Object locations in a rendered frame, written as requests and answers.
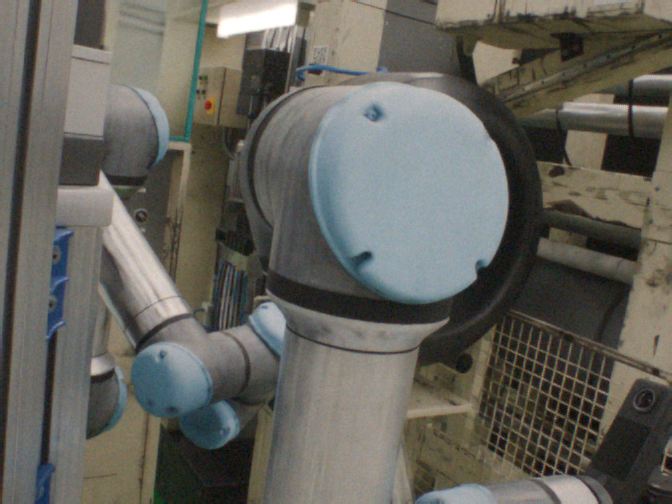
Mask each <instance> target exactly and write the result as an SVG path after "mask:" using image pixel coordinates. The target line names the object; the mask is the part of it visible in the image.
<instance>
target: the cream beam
mask: <svg viewBox="0 0 672 504"><path fill-rule="evenodd" d="M594 3H595V1H594V0H438V4H439V5H437V6H438V11H437V17H436V23H435V30H437V31H441V32H444V33H448V34H455V33H470V34H473V35H477V36H479V37H480V38H483V40H481V41H477V43H482V44H486V45H489V46H493V47H496V48H500V49H519V50H523V49H541V48H560V44H559V39H557V38H553V37H550V34H551V33H563V32H572V33H574V34H576V36H580V37H582V39H584V38H587V37H589V36H602V35H615V36H616V35H630V34H645V33H656V32H670V31H672V0H634V2H630V1H628V2H619V3H611V4H602V5H594Z"/></svg>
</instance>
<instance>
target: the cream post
mask: <svg viewBox="0 0 672 504"><path fill-rule="evenodd" d="M386 1H388V0H316V6H315V13H314V20H313V28H312V35H311V42H310V49H309V57H308V64H307V66H309V64H310V63H311V59H312V51H313V46H315V45H328V44H329V47H328V54H327V62H326V66H329V67H333V68H338V69H345V70H352V71H360V72H373V73H376V67H377V60H378V54H380V52H379V46H381V44H380V40H382V37H381V33H383V30H382V27H384V23H383V20H385V17H384V14H386V11H384V10H385V7H387V5H386ZM353 77H356V76H352V75H345V74H338V73H333V72H329V71H325V76H309V74H308V71H307V72H306V79H305V86H303V87H308V86H313V85H332V86H333V85H335V84H337V83H339V82H342V81H344V80H347V79H350V78H353ZM272 419H273V411H272V409H271V408H270V407H268V405H267V404H265V405H264V407H263V408H262V409H260V410H259V412H258V419H257V427H256V435H255V442H254V449H253V456H252V463H251V471H250V479H249V485H250V486H248V488H249V493H248V500H247V504H261V497H262V490H263V483H264V476H265V469H266V462H267V455H268V447H269V440H270V433H271V426H272Z"/></svg>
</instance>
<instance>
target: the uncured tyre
mask: <svg viewBox="0 0 672 504"><path fill-rule="evenodd" d="M375 82H399V83H405V85H409V86H412V87H416V88H423V89H429V90H433V91H437V92H440V93H443V94H445V95H447V96H449V97H451V99H453V100H456V101H458V102H459V103H461V104H462V105H464V106H465V107H466V108H467V109H469V110H470V111H471V112H472V113H473V114H475V115H476V117H477V118H478V119H479V120H480V122H481V123H482V124H483V126H484V128H485V130H486V131H487V133H488V135H489V138H490V139H492V140H493V141H494V142H495V144H496V146H497V148H498V150H499V153H500V155H501V159H502V162H503V166H504V170H505V175H506V180H507V183H508V213H507V220H506V225H505V229H504V234H503V237H502V240H501V242H500V245H499V247H498V249H496V252H495V254H494V256H493V258H492V260H491V261H490V263H489V264H488V265H487V266H485V267H483V266H481V267H480V269H479V270H478V271H477V272H476V274H477V279H476V280H475V281H474V282H472V283H471V284H470V285H469V286H468V287H467V288H465V289H464V290H462V291H461V292H459V293H457V294H455V295H454V296H453V297H452V304H451V309H450V314H449V320H448V322H447V323H446V324H445V325H443V326H442V327H440V328H439V329H436V330H435V331H433V332H432V334H430V335H428V336H427V337H425V338H424V339H423V340H422V342H420V343H419V348H418V354H417V360H416V366H415V367H417V366H425V365H430V364H434V363H438V362H441V361H445V360H447V359H450V358H452V357H454V356H455V355H456V354H458V353H460V352H461V351H464V350H466V349H467V348H469V347H470V346H472V345H473V344H474V343H476V342H477V341H478V339H480V338H481V337H483V336H484V335H485V334H486V333H487V332H488V331H489V330H491V329H492V328H493V327H494V326H495V325H496V323H497V322H498V321H499V320H500V319H501V318H502V316H503V315H505V314H506V313H507V312H508V310H509V309H510V308H511V305H512V304H513V303H514V301H515V300H516V298H517V297H518V295H519V293H520V292H521V290H522V287H523V285H524V283H525V281H526V279H527V277H528V275H529V272H531V269H532V266H533V264H534V261H535V258H536V255H537V250H538V246H539V242H540V237H541V230H542V222H543V189H541V182H540V176H539V172H538V167H537V163H536V159H535V155H534V152H533V149H532V145H531V143H530V140H529V138H528V136H527V135H526V134H525V132H524V130H523V128H522V127H521V124H520V122H519V121H518V119H517V118H516V116H515V115H514V114H513V113H512V111H511V110H510V109H509V108H508V107H507V106H505V105H504V103H503V102H502V101H501V100H500V99H499V98H497V97H496V96H495V95H493V94H492V93H491V92H489V91H487V90H486V89H483V88H481V87H479V85H477V84H475V83H472V82H470V81H468V80H466V79H463V78H459V77H456V76H452V75H447V74H436V73H435V72H418V73H372V74H365V75H361V76H356V77H353V78H350V79H347V80H344V81H342V82H339V83H337V84H335V85H333V86H363V85H365V84H370V83H375Z"/></svg>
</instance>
